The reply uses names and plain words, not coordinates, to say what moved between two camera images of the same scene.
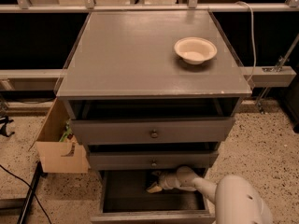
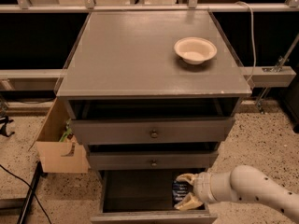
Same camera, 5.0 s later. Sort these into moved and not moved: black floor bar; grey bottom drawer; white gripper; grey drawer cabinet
Moved: white gripper
Not moved: grey drawer cabinet; black floor bar; grey bottom drawer
